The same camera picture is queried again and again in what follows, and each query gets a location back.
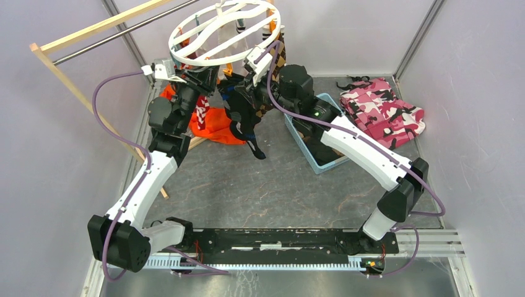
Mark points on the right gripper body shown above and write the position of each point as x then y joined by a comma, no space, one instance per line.
260,94

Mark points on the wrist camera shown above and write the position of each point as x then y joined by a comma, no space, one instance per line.
164,70
257,63

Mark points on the light blue laundry basket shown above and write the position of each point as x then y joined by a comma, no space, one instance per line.
320,155

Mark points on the black grey sock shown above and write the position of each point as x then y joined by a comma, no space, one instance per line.
238,109
242,127

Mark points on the wooden drying rack frame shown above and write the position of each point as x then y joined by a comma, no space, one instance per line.
76,157

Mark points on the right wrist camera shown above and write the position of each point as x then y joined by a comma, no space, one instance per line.
257,63

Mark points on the metal hanging rod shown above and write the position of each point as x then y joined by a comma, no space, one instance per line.
123,33

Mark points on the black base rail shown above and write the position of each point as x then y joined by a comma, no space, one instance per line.
288,249

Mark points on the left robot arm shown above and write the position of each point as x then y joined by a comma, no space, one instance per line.
118,239

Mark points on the orange cloth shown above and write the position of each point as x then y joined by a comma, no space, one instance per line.
217,127

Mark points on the pink camouflage trousers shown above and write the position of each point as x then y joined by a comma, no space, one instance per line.
375,109

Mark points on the white round clip hanger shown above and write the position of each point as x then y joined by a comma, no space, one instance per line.
225,32

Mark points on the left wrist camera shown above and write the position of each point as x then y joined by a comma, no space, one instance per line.
164,70

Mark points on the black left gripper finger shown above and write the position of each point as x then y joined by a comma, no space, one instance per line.
205,89
206,74

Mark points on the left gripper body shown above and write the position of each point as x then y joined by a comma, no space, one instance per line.
181,73

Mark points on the red white striped sock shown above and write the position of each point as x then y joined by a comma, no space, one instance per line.
202,108

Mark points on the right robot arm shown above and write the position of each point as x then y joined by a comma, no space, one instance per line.
403,180

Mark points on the brown argyle sock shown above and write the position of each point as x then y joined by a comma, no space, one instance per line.
278,62

